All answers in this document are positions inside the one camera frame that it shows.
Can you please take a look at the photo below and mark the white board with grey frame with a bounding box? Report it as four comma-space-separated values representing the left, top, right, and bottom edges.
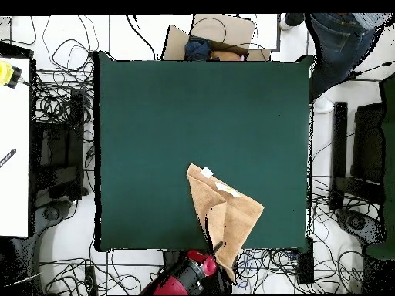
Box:
237, 13, 282, 52

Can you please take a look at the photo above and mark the black metal stand frame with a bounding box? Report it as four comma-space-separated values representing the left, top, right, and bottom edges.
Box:
32, 87, 86, 201

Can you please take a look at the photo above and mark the yellow and black tool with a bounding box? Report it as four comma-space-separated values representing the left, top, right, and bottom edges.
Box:
0, 60, 23, 89

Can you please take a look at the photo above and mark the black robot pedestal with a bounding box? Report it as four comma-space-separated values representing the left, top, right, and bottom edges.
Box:
162, 250, 234, 295

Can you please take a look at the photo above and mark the navy blue garment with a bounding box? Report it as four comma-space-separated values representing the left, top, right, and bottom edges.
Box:
184, 35, 213, 62

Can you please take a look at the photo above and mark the dark green table cloth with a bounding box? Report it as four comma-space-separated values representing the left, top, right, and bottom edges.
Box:
93, 50, 319, 252

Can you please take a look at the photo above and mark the person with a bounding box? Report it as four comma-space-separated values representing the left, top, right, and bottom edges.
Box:
279, 12, 394, 114

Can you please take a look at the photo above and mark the brown cardboard box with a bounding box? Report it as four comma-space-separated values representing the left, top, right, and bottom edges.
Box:
160, 13, 272, 62

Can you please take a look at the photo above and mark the black flat bar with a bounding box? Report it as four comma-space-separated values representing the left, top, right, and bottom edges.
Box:
329, 101, 348, 210

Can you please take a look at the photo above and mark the tan terry towel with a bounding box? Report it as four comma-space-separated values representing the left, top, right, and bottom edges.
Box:
186, 163, 265, 283

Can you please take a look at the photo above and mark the black marker pen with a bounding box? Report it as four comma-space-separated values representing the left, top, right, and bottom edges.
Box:
0, 148, 17, 169

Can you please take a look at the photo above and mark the green cloth on side table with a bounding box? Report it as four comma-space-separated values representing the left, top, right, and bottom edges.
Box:
365, 73, 395, 260

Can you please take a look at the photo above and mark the black square panel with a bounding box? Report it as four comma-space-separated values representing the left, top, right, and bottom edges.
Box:
351, 103, 387, 186

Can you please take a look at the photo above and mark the orange garment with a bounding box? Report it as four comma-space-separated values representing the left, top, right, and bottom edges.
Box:
210, 49, 242, 62

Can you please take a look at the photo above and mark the white desk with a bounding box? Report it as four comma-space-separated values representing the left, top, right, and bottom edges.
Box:
0, 57, 31, 237

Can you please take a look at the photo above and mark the grey stand foot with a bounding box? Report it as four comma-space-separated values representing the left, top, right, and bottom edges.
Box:
35, 199, 75, 229
335, 208, 387, 247

